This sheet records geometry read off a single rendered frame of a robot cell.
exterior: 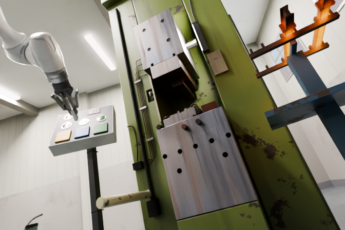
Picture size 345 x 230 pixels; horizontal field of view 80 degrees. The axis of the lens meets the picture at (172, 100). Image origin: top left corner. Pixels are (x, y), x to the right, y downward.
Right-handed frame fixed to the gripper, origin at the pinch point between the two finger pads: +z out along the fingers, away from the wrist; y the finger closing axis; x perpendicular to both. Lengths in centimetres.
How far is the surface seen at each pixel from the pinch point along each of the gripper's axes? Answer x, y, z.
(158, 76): 22, 49, -1
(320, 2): -34, 99, -47
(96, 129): -0.3, 7.6, 12.4
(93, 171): -12.0, 1.1, 32.2
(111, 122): 3.3, 15.7, 13.2
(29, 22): 315, -120, 9
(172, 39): 38, 64, -18
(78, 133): -0.7, -1.7, 12.4
